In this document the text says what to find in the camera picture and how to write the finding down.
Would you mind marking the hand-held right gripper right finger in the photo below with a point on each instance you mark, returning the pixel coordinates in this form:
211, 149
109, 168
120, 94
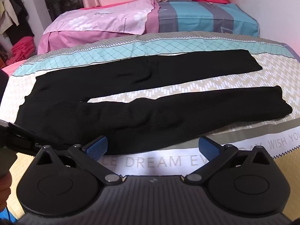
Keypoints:
206, 147

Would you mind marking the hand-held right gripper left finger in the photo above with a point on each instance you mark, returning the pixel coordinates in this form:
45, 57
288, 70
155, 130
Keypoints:
97, 147

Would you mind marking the black pants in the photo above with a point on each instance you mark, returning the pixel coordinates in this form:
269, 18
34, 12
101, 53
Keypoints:
131, 112

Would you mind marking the person's left hand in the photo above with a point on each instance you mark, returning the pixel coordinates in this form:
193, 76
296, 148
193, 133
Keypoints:
4, 184

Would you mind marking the teal beige patterned bed sheet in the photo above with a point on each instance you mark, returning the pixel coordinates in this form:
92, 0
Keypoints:
192, 91

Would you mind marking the low stack of red clothes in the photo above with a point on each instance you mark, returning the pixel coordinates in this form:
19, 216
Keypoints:
23, 49

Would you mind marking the hanging clothes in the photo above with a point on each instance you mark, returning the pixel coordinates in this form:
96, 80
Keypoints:
14, 16

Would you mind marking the pink floral bed sheet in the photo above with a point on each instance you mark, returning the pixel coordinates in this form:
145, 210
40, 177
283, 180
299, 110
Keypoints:
105, 21

